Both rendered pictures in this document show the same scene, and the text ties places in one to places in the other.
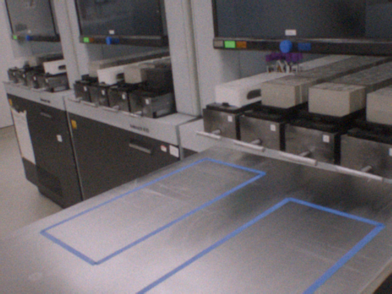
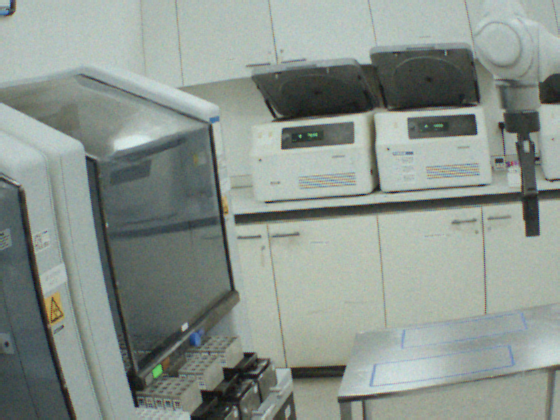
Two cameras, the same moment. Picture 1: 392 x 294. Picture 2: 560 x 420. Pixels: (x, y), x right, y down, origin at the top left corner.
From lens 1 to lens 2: 2.25 m
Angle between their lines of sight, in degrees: 120
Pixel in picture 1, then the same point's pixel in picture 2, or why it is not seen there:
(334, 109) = (217, 377)
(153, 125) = not seen: outside the picture
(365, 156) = (267, 382)
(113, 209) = (472, 367)
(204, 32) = (115, 380)
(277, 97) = (192, 401)
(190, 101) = not seen: outside the picture
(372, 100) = (228, 352)
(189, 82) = not seen: outside the picture
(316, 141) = (253, 396)
